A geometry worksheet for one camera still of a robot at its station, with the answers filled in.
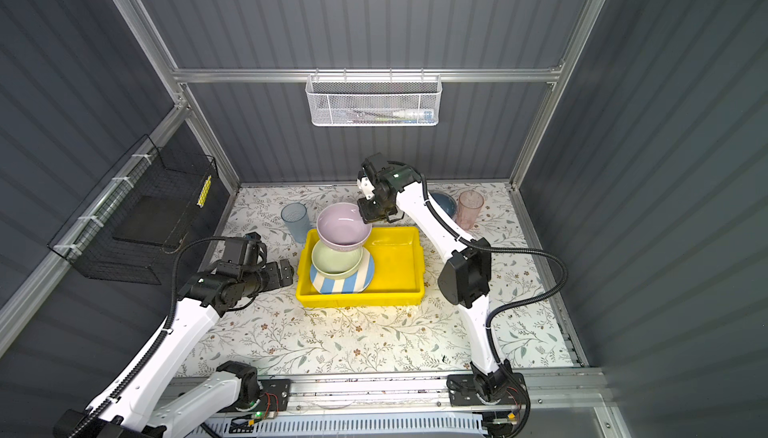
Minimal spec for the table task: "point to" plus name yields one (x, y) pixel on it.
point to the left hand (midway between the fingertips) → (277, 273)
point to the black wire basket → (144, 208)
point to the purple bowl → (341, 227)
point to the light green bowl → (336, 264)
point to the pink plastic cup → (470, 203)
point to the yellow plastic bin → (398, 275)
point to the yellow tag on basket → (204, 192)
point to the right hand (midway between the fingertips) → (368, 217)
